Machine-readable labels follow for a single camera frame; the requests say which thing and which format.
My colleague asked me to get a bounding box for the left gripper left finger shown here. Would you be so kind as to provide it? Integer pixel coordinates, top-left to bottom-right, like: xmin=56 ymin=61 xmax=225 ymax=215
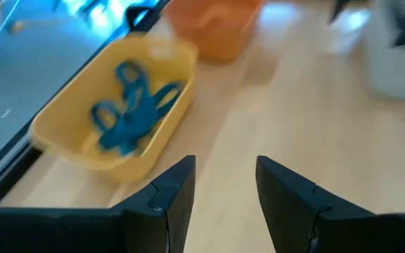
xmin=0 ymin=156 xmax=196 ymax=253

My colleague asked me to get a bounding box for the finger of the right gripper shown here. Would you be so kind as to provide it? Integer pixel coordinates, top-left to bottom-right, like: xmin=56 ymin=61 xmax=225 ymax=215
xmin=330 ymin=0 xmax=350 ymax=24

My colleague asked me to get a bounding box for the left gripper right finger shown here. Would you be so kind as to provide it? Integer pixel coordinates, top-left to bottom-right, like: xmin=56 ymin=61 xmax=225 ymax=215
xmin=257 ymin=156 xmax=405 ymax=253

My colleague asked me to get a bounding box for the blue rubber band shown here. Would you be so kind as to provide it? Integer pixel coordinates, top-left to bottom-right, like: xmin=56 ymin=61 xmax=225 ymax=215
xmin=89 ymin=100 xmax=121 ymax=134
xmin=114 ymin=60 xmax=151 ymax=106
xmin=98 ymin=82 xmax=185 ymax=158

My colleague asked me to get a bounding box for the white plastic basket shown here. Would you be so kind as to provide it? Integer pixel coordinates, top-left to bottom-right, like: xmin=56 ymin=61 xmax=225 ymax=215
xmin=361 ymin=0 xmax=405 ymax=103

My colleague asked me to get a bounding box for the yellow plastic basket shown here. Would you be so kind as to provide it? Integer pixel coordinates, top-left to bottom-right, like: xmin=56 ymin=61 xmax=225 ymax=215
xmin=27 ymin=32 xmax=200 ymax=184

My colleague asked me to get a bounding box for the orange plastic basket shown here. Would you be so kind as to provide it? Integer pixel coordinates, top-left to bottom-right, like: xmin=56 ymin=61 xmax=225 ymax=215
xmin=162 ymin=0 xmax=267 ymax=65

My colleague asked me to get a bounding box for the floor cable with yellow plug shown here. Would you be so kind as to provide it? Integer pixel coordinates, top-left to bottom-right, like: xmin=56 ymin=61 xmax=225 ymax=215
xmin=0 ymin=0 xmax=26 ymax=48

